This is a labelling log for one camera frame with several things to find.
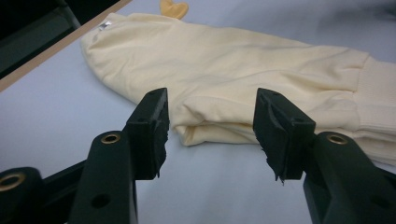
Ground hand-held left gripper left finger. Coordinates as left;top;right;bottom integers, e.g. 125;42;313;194
124;87;171;181

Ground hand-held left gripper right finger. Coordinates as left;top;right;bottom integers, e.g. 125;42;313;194
252;87;318;183

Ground white table board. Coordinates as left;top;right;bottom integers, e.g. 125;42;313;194
0;0;396;224

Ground cream baby pants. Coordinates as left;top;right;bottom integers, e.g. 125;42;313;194
80;0;396;166

